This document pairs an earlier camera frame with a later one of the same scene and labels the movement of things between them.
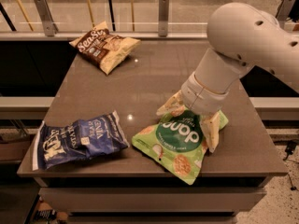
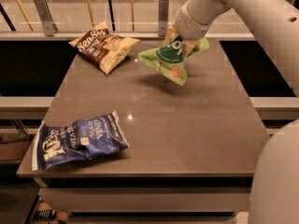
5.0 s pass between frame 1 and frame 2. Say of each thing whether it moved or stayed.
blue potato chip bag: stayed
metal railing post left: stayed
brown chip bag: stayed
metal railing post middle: stayed
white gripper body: moved
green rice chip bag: moved
